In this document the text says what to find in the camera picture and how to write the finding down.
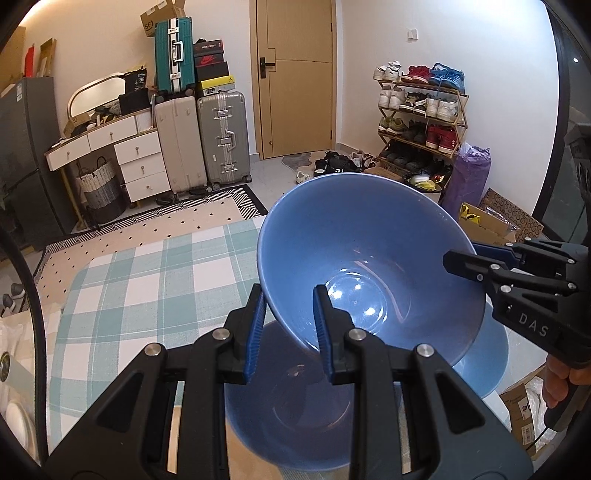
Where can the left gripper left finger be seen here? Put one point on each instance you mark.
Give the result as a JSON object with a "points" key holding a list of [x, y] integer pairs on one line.
{"points": [[163, 416]]}

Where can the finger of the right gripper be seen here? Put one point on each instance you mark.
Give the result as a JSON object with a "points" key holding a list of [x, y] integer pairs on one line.
{"points": [[495, 251], [491, 274]]}

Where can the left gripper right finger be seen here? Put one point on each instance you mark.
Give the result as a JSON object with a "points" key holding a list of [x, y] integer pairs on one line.
{"points": [[414, 417]]}

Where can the blue bowl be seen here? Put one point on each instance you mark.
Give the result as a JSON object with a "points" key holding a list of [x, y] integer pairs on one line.
{"points": [[289, 414], [377, 246], [485, 363]]}

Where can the person's right hand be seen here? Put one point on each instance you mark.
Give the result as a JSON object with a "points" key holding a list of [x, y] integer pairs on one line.
{"points": [[557, 376]]}

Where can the open cardboard box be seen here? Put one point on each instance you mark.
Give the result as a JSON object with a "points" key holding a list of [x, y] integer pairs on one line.
{"points": [[497, 221]]}

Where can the tmall cardboard box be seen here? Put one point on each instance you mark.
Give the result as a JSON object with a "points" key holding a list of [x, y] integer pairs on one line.
{"points": [[527, 408]]}

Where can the purple bag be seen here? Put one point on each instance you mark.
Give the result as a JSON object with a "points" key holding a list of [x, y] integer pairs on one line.
{"points": [[468, 180]]}

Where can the cream tumbler cup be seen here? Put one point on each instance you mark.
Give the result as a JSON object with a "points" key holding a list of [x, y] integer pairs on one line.
{"points": [[14, 373]]}

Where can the teal checked tablecloth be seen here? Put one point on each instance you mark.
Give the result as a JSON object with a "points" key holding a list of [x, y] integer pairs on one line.
{"points": [[169, 292]]}

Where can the wooden shoe rack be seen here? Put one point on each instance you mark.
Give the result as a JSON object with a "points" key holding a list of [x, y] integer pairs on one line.
{"points": [[423, 116]]}

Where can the dotted floor rug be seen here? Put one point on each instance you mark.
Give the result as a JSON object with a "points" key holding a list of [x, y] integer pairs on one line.
{"points": [[63, 260]]}

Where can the grey door mat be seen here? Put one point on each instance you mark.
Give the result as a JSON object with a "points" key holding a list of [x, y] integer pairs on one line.
{"points": [[296, 161]]}

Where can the woven laundry basket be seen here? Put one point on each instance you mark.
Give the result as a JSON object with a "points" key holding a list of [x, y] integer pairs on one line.
{"points": [[102, 191]]}

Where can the black refrigerator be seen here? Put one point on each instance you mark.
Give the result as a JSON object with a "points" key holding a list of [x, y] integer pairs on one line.
{"points": [[35, 194]]}

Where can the white drawer unit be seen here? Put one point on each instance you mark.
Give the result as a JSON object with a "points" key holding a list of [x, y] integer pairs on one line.
{"points": [[141, 163]]}

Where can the white dressing desk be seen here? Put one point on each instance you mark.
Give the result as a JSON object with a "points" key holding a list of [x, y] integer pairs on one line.
{"points": [[110, 133]]}

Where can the wooden door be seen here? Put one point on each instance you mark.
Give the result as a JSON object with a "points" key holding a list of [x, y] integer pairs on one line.
{"points": [[293, 45]]}

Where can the silver aluminium suitcase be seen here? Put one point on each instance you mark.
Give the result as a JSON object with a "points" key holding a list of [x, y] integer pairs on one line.
{"points": [[224, 139]]}

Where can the beige suitcase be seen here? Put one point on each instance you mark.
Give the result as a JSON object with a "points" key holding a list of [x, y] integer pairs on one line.
{"points": [[177, 127]]}

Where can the black bag on desk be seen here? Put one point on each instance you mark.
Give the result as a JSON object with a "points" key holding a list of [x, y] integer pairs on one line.
{"points": [[134, 101]]}

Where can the oval mirror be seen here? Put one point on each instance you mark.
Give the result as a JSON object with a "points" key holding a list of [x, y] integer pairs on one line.
{"points": [[95, 94]]}

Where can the stack of shoe boxes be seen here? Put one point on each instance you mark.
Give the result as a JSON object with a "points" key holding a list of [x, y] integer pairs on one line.
{"points": [[209, 62]]}

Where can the teal suitcase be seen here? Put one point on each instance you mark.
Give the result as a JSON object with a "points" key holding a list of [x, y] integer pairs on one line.
{"points": [[174, 63]]}

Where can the cardboard box atop suitcase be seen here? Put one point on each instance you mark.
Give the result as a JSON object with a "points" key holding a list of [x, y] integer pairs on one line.
{"points": [[162, 11]]}

